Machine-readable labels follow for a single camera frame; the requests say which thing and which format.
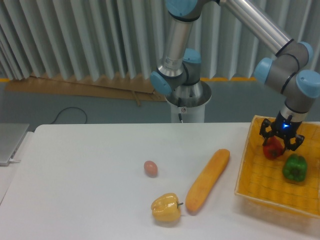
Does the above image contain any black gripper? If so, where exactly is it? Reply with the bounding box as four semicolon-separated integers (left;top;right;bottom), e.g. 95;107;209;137
259;111;305;154

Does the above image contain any brown cardboard sheet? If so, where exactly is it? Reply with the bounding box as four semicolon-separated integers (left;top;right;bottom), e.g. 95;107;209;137
5;75;165;106

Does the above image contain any brown egg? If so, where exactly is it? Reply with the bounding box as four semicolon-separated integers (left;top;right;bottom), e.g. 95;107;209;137
143;160;158;176

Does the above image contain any green bell pepper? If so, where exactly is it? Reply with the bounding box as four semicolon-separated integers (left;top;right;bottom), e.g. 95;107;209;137
282;153;308;182

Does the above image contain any yellow bell pepper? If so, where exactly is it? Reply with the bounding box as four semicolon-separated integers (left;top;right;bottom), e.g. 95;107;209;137
150;193;183;222

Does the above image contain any black floor cable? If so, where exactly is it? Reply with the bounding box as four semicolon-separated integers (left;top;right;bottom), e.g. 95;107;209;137
48;106;88;125

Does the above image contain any yellow woven basket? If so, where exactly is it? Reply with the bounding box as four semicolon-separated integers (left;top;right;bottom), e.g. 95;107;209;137
234;115;320;218

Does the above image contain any long orange bread loaf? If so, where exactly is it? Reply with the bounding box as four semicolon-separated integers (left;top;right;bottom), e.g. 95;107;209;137
185;149;230;214

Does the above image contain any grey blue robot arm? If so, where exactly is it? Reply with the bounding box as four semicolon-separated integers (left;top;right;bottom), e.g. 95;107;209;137
150;0;320;151

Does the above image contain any silver laptop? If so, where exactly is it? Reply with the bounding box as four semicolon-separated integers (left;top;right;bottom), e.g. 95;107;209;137
0;123;29;167

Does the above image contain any red bell pepper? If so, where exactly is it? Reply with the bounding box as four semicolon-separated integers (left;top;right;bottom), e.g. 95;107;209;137
263;136;284;160

